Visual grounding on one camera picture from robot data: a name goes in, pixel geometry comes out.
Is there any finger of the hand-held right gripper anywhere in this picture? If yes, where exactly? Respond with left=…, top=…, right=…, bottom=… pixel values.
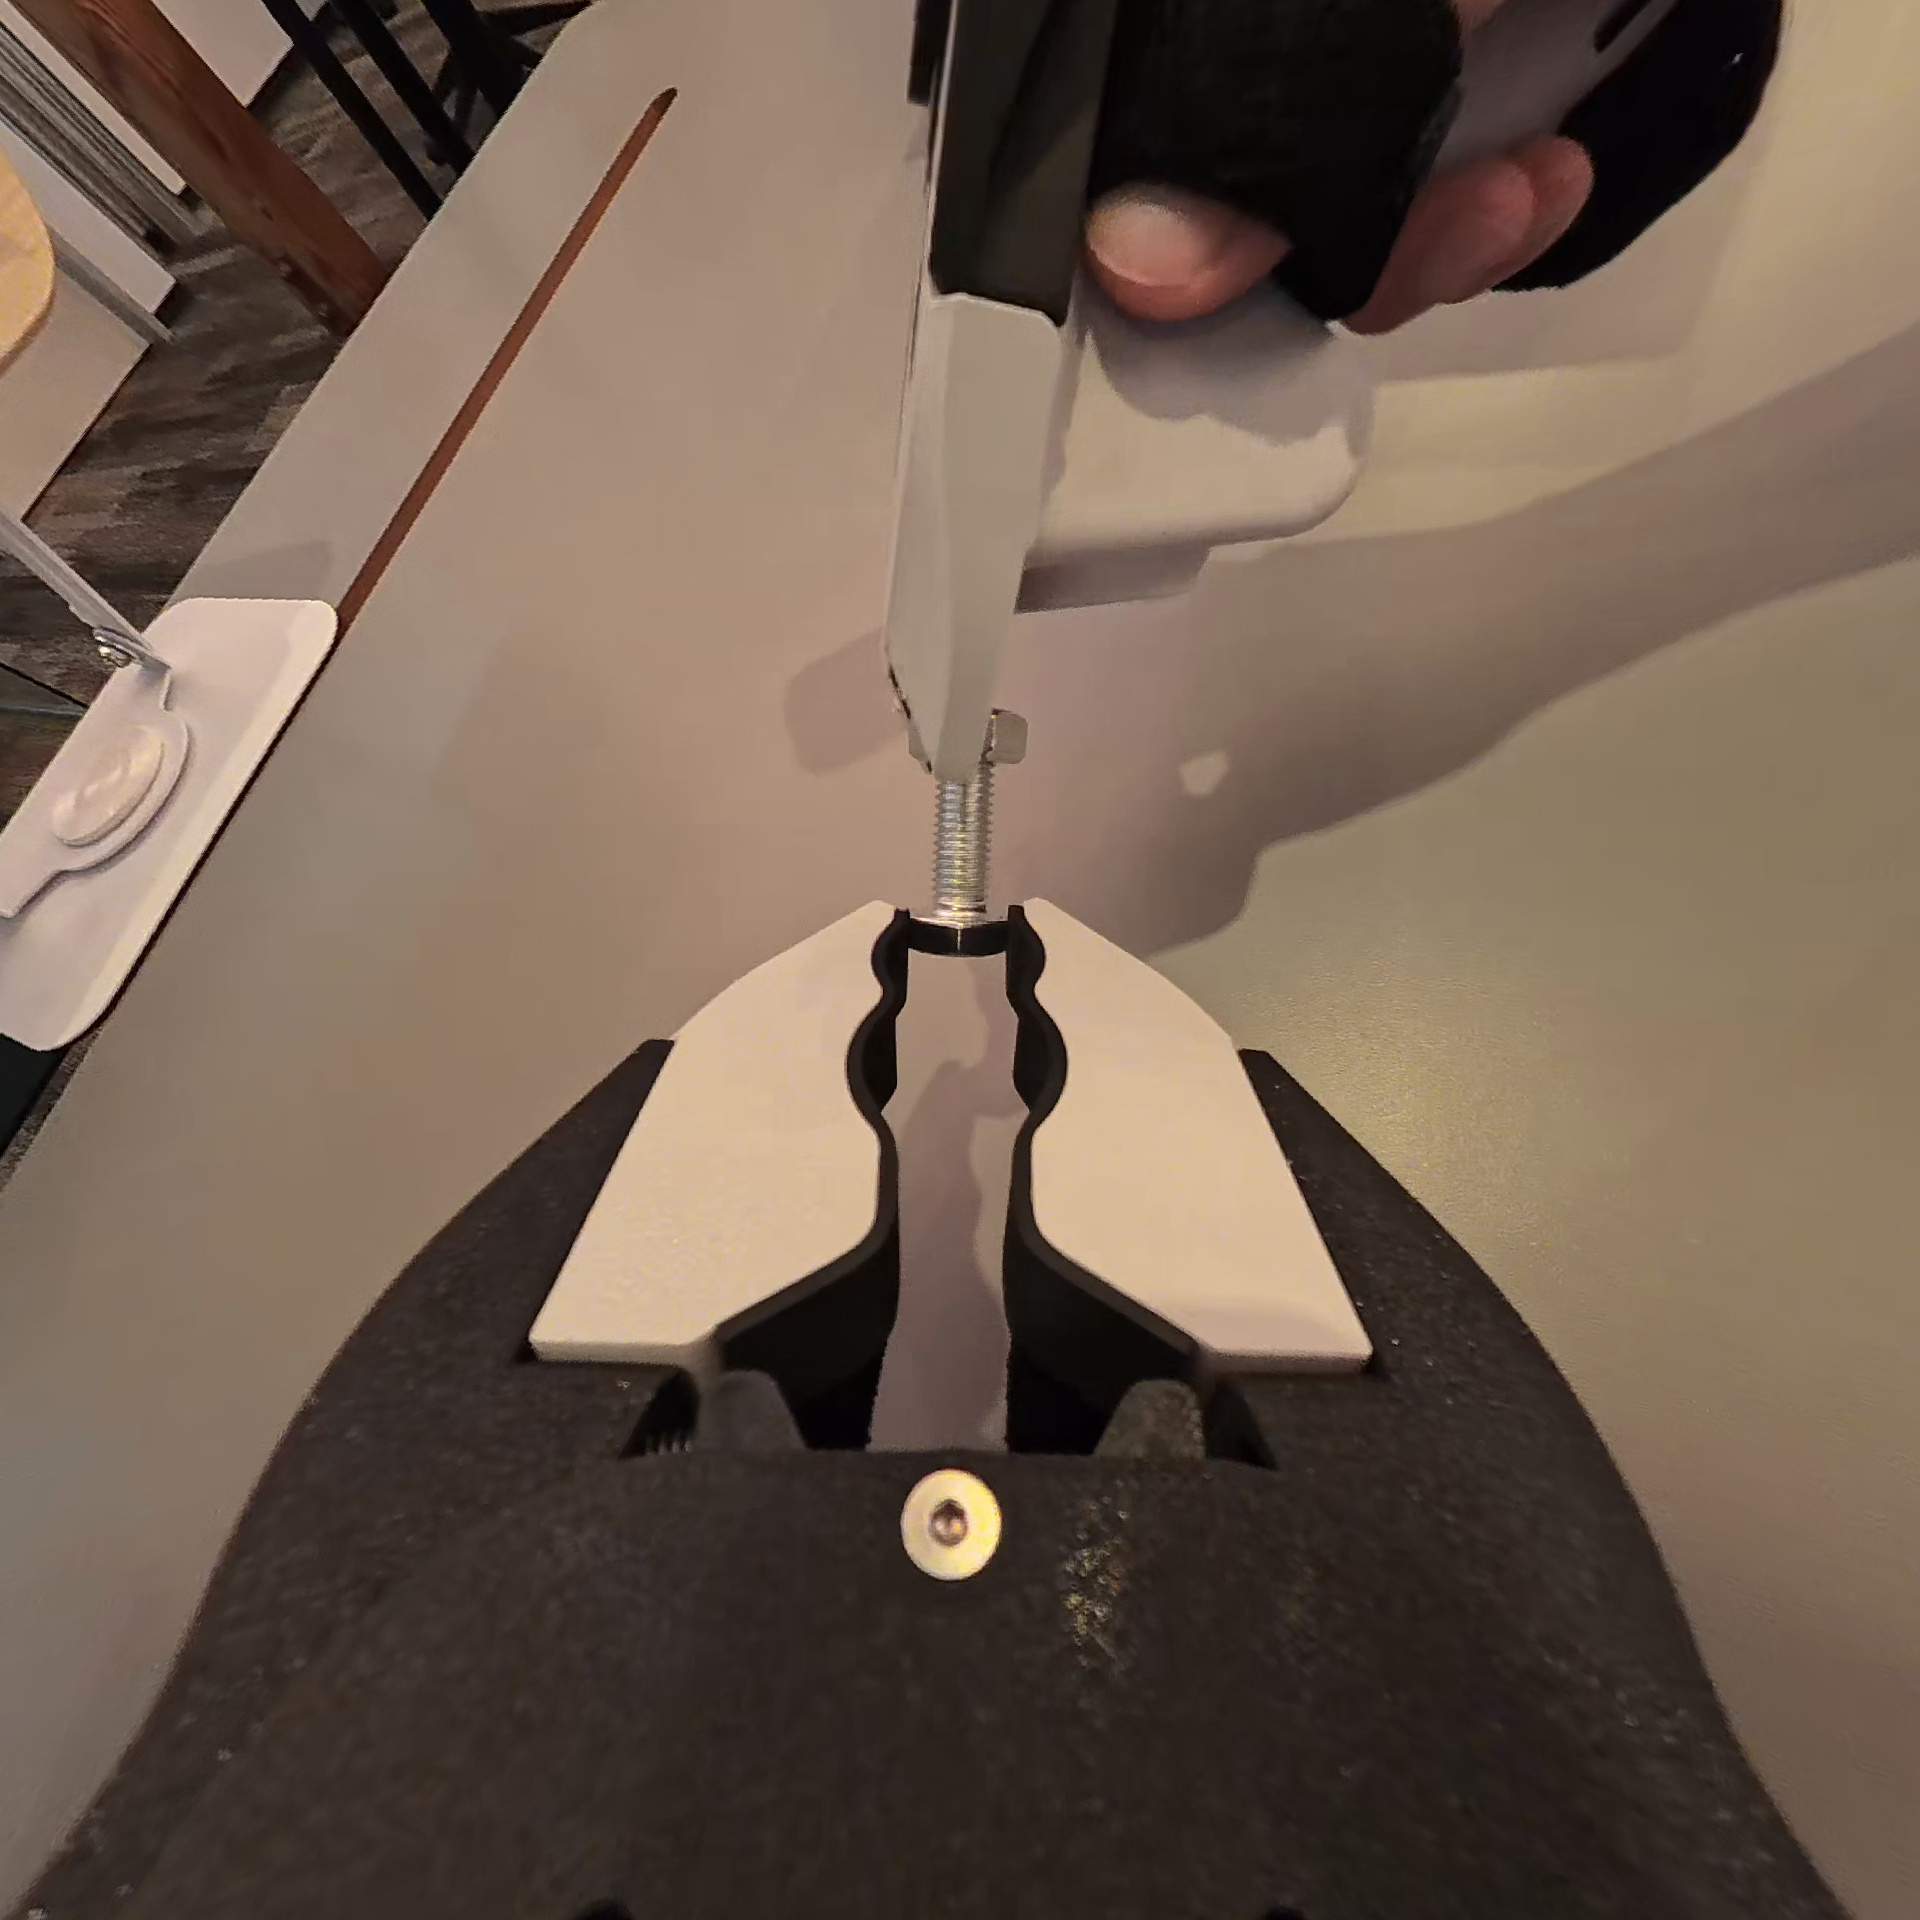
left=888, top=287, right=1088, bottom=790
left=1016, top=543, right=1225, bottom=619

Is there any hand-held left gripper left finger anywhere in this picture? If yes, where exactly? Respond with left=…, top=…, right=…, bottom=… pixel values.
left=526, top=904, right=905, bottom=1450

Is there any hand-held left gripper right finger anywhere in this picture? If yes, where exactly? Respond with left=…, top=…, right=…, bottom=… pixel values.
left=1004, top=904, right=1376, bottom=1451

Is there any silver hex nut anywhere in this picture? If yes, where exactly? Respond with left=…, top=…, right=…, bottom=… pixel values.
left=901, top=698, right=1032, bottom=778

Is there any silver hex bolt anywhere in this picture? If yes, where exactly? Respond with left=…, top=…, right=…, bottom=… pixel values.
left=912, top=758, right=1011, bottom=956

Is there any person's right hand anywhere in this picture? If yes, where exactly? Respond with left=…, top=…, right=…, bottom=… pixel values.
left=1082, top=136, right=1597, bottom=339

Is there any white board stand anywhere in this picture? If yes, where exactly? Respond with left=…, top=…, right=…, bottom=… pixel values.
left=0, top=512, right=339, bottom=1051

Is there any wooden support post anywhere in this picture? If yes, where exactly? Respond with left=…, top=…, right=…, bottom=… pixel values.
left=0, top=0, right=393, bottom=332

